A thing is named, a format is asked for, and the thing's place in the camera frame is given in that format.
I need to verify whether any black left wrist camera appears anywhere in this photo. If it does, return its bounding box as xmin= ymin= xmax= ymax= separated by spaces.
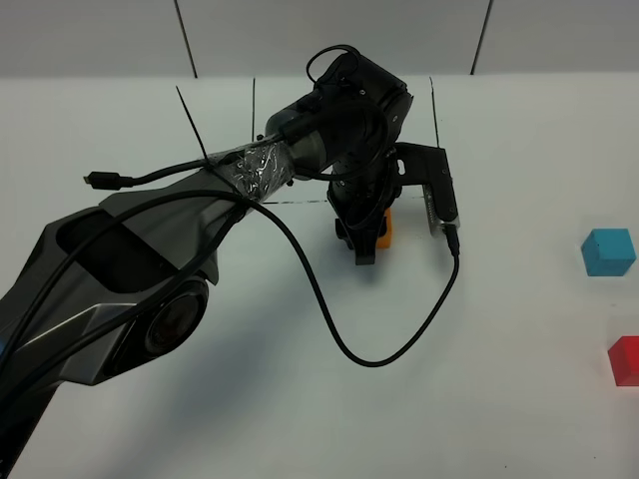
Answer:
xmin=394 ymin=143 xmax=459 ymax=237

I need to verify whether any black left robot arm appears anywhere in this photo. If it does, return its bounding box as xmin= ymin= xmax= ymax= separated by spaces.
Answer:
xmin=1 ymin=45 xmax=412 ymax=475

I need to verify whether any black zip tie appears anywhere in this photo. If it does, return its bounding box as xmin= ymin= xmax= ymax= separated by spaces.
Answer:
xmin=175 ymin=86 xmax=245 ymax=198

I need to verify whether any red cube block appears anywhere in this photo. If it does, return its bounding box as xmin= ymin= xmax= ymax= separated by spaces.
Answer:
xmin=608 ymin=335 xmax=639 ymax=387

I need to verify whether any blue cube block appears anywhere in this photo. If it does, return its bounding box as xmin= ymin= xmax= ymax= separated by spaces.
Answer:
xmin=581 ymin=229 xmax=637 ymax=277

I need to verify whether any black loose usb cable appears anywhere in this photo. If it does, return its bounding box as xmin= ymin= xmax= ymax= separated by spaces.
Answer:
xmin=81 ymin=158 xmax=211 ymax=192

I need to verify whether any orange cube block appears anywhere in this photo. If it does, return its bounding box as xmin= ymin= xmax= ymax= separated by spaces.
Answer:
xmin=375 ymin=209 xmax=392 ymax=249

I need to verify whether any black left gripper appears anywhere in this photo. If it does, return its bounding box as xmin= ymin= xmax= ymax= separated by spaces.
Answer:
xmin=326 ymin=149 xmax=401 ymax=265

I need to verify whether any black camera cable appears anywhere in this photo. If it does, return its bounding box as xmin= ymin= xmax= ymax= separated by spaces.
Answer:
xmin=0 ymin=144 xmax=461 ymax=368

